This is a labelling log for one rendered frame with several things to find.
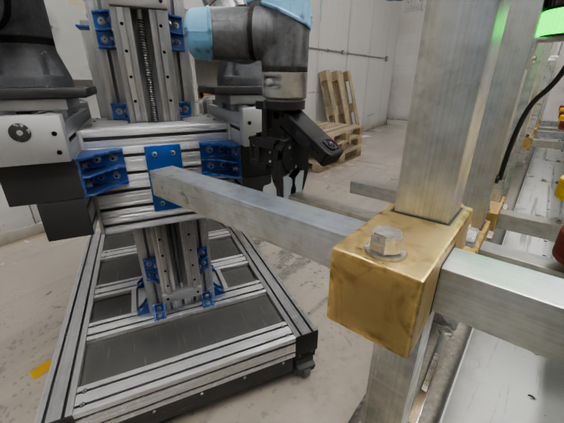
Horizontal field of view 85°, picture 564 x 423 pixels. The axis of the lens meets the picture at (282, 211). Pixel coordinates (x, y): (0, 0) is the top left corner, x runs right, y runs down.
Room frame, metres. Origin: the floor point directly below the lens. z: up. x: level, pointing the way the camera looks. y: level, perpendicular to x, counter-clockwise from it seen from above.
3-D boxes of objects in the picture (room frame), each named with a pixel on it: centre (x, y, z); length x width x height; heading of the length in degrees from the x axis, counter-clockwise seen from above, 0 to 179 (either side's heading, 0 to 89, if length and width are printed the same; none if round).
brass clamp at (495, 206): (0.57, -0.41, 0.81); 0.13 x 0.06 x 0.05; 140
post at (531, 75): (0.59, -0.42, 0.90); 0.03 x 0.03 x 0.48; 50
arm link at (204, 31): (0.59, 0.09, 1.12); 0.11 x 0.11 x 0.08; 83
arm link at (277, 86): (0.55, 0.00, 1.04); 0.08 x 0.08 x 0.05
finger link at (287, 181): (0.55, 0.01, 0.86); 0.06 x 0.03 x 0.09; 51
